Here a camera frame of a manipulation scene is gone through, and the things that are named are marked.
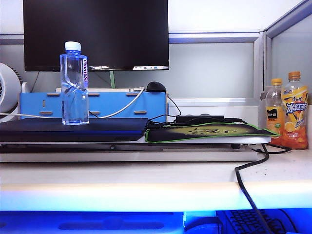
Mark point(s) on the white laptop riser stand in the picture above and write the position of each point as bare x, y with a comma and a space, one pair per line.
219, 140

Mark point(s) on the dark blue closed laptop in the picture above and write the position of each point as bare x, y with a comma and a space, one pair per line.
109, 129

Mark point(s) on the white monitor base plate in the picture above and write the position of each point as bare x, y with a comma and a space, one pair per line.
109, 90

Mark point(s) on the black power adapter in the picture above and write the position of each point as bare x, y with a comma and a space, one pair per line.
195, 119

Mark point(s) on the clear mineral water bottle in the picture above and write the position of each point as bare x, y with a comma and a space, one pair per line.
74, 97

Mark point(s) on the blue wooden organizer box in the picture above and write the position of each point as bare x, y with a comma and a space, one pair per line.
109, 104

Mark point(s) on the small orange juice bottle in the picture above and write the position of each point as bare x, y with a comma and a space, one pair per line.
274, 114

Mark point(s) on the black computer monitor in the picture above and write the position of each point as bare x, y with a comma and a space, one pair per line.
122, 34

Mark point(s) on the black keyboard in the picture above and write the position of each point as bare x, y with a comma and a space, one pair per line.
246, 221

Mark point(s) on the green-edged black mouse pad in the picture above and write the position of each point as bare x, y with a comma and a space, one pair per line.
170, 134

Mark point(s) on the iced tea bottle yellow label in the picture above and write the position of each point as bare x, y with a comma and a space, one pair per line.
293, 114

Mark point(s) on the white desk fan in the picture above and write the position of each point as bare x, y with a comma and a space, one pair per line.
9, 97

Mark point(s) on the green monitor stand post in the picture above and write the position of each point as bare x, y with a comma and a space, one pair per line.
112, 79

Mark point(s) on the black computer mouse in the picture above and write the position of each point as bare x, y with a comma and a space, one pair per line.
156, 87

